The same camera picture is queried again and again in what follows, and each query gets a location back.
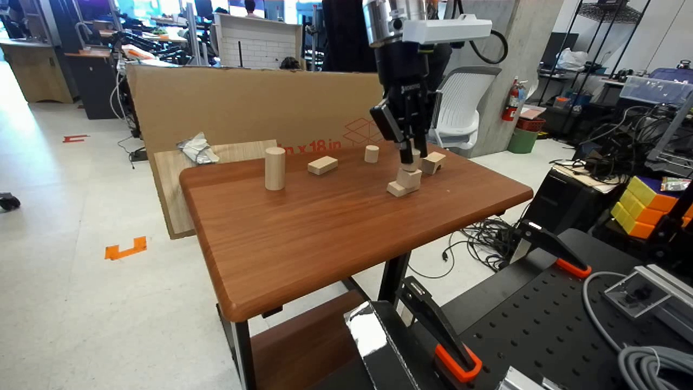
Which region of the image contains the flat wooden base block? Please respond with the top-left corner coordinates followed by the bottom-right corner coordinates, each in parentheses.
top-left (387, 181), bottom-right (421, 198)

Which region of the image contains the green bin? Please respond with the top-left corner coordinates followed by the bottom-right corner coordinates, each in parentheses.
top-left (507, 127), bottom-right (540, 155)

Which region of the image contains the black clamp with orange tip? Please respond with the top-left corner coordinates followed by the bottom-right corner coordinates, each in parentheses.
top-left (395, 276), bottom-right (483, 385)
top-left (511, 219), bottom-right (592, 280)

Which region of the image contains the large cardboard box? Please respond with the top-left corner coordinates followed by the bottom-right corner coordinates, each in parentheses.
top-left (125, 64), bottom-right (391, 164)

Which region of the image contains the clear plastic bin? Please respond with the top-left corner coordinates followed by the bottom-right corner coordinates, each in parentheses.
top-left (619, 75), bottom-right (693, 107)

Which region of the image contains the light wooden board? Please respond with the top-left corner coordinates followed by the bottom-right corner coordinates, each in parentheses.
top-left (153, 139), bottom-right (278, 240)

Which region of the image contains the crumpled plastic bag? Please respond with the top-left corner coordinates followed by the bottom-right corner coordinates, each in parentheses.
top-left (176, 132), bottom-right (220, 165)

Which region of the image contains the yellow and orange cube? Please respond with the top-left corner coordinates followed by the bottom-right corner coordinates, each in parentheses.
top-left (610, 175), bottom-right (693, 241)

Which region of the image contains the black computer case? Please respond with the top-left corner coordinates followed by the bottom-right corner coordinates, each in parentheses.
top-left (522, 165), bottom-right (613, 240)

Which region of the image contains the wire shelf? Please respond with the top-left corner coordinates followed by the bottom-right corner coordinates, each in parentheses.
top-left (537, 0), bottom-right (652, 137)

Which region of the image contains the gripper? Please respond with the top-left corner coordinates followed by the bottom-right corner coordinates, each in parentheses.
top-left (370, 42), bottom-right (438, 164)

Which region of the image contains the aluminium bracket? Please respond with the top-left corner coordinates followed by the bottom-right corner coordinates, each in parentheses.
top-left (603, 264), bottom-right (693, 343)

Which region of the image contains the coil of grey cable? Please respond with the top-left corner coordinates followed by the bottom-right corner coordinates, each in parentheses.
top-left (617, 346), bottom-right (693, 390)

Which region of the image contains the wooden arch block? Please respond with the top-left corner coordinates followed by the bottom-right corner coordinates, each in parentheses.
top-left (421, 152), bottom-right (447, 176)

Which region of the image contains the rectangular wooden block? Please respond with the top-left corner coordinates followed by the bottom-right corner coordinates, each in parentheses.
top-left (307, 155), bottom-right (339, 176)

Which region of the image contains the black cabinet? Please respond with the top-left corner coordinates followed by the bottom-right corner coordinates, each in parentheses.
top-left (64, 49), bottom-right (124, 121)

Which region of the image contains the red fire extinguisher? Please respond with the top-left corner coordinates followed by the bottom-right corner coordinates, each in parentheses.
top-left (501, 76), bottom-right (527, 122)

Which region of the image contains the tangle of black cables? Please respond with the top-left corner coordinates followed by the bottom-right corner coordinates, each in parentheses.
top-left (407, 216), bottom-right (521, 281)

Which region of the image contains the tall wooden cylinder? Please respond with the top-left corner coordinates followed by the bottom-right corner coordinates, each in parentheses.
top-left (264, 146), bottom-right (286, 191)

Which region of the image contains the notched wooden block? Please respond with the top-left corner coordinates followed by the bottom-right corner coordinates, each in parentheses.
top-left (397, 167), bottom-right (423, 190)

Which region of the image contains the white brick pattern panel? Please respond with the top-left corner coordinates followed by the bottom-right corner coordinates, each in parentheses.
top-left (213, 13), bottom-right (304, 70)

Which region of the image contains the white office chair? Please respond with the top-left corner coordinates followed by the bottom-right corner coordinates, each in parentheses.
top-left (427, 66), bottom-right (502, 158)

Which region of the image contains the wooden counter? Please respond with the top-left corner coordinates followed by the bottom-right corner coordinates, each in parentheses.
top-left (0, 38), bottom-right (75, 105)

